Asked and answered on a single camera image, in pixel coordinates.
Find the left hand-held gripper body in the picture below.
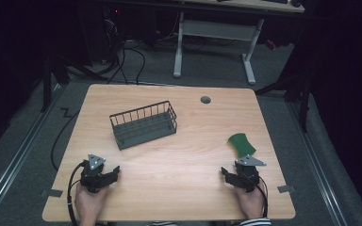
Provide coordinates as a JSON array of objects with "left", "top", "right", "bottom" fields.
[{"left": 80, "top": 153, "right": 109, "bottom": 193}]

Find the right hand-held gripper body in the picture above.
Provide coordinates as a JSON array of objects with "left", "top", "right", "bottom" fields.
[{"left": 234, "top": 154, "right": 268, "bottom": 193}]

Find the person's left hand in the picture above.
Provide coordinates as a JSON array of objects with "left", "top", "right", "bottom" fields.
[{"left": 74, "top": 183, "right": 109, "bottom": 226}]

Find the person's right hand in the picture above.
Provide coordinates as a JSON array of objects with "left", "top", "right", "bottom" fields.
[{"left": 235, "top": 186, "right": 267, "bottom": 221}]

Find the green sponge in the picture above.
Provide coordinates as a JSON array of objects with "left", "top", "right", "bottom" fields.
[{"left": 226, "top": 132, "right": 257, "bottom": 159}]

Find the grey tape strip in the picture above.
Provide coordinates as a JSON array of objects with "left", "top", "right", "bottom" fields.
[
  {"left": 276, "top": 185, "right": 296, "bottom": 194},
  {"left": 46, "top": 188, "right": 64, "bottom": 199}
]

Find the person's striped right sleeve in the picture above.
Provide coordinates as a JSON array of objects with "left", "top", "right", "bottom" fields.
[{"left": 238, "top": 218, "right": 273, "bottom": 226}]

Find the black metal stand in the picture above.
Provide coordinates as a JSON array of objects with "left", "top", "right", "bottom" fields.
[
  {"left": 40, "top": 46, "right": 107, "bottom": 114},
  {"left": 255, "top": 59, "right": 316, "bottom": 134}
]

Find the dark computer tower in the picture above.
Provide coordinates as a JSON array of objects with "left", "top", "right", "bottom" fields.
[{"left": 102, "top": 5, "right": 125, "bottom": 65}]

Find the white-legged wooden desk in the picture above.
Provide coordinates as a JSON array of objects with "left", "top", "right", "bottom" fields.
[{"left": 173, "top": 0, "right": 306, "bottom": 87}]

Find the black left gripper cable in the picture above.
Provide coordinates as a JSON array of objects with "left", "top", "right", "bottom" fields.
[{"left": 66, "top": 160, "right": 87, "bottom": 226}]

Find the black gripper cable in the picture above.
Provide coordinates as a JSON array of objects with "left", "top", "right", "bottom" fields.
[
  {"left": 246, "top": 174, "right": 270, "bottom": 219},
  {"left": 66, "top": 160, "right": 87, "bottom": 226}
]

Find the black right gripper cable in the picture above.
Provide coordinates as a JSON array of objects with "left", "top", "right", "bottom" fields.
[{"left": 246, "top": 174, "right": 270, "bottom": 219}]

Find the dark grey wire basket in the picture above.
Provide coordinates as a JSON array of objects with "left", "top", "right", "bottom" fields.
[{"left": 108, "top": 100, "right": 178, "bottom": 151}]

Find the metal floor rail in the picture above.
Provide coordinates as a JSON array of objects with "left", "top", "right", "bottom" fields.
[
  {"left": 289, "top": 101, "right": 349, "bottom": 226},
  {"left": 0, "top": 84, "right": 62, "bottom": 222}
]

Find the black floor cable bundle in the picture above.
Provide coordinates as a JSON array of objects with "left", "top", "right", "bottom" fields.
[{"left": 106, "top": 37, "right": 147, "bottom": 86}]

